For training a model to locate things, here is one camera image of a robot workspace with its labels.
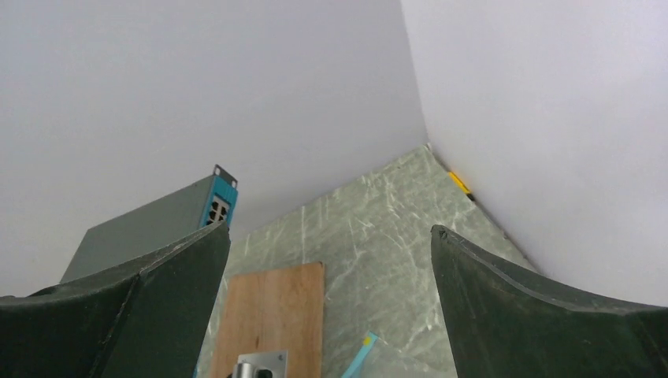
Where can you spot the clear zip bag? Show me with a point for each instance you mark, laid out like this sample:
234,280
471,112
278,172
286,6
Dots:
376,358

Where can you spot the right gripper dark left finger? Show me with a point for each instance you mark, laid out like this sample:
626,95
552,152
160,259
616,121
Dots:
146,317

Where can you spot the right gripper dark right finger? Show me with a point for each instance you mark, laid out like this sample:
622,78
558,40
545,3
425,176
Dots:
504,320

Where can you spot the grey network switch box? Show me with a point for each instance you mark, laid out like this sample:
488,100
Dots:
155,225

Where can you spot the silver metal bracket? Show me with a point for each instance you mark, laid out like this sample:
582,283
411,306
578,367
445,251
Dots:
271,364

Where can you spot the wooden board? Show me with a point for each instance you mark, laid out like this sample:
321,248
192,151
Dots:
273,310

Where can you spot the yellow black pen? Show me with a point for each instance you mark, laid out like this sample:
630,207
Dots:
462,186

